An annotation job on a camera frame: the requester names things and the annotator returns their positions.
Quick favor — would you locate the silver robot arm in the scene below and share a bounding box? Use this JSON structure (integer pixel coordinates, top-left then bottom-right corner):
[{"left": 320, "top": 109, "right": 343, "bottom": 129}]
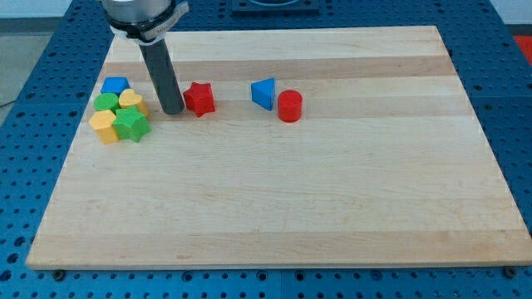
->
[{"left": 102, "top": 0, "right": 190, "bottom": 115}]

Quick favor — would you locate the blue cube block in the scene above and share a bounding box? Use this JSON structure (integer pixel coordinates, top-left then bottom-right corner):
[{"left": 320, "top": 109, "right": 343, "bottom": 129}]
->
[{"left": 101, "top": 76, "right": 131, "bottom": 96}]

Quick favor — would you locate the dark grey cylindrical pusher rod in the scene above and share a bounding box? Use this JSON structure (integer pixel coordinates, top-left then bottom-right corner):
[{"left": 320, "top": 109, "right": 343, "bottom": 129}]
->
[{"left": 140, "top": 39, "right": 185, "bottom": 115}]

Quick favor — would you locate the red cylinder block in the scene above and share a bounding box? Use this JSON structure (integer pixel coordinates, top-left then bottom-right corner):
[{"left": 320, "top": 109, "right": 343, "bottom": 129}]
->
[{"left": 278, "top": 90, "right": 303, "bottom": 123}]

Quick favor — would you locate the yellow pentagon block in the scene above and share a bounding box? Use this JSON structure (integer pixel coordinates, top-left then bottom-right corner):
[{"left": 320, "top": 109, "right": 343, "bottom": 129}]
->
[{"left": 88, "top": 110, "right": 120, "bottom": 145}]

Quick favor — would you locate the yellow heart block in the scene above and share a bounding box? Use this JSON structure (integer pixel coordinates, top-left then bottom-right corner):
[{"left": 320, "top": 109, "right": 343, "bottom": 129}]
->
[{"left": 119, "top": 88, "right": 149, "bottom": 117}]

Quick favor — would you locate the blue triangle block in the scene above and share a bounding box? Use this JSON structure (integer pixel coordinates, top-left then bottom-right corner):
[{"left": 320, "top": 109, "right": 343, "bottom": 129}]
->
[{"left": 250, "top": 78, "right": 275, "bottom": 110}]

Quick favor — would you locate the green star block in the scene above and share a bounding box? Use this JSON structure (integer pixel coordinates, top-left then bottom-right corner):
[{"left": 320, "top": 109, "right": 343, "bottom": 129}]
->
[{"left": 112, "top": 106, "right": 151, "bottom": 143}]

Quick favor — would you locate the red star block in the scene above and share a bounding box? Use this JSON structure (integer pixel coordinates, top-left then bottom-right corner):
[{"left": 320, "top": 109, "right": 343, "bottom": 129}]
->
[{"left": 183, "top": 81, "right": 215, "bottom": 117}]

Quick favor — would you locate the green cylinder block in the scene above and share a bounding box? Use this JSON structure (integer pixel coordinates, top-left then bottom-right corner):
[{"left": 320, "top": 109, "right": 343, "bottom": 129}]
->
[{"left": 93, "top": 93, "right": 120, "bottom": 112}]

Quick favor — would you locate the wooden board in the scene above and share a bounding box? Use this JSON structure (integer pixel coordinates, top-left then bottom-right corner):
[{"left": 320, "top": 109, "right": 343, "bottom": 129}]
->
[{"left": 27, "top": 26, "right": 531, "bottom": 270}]

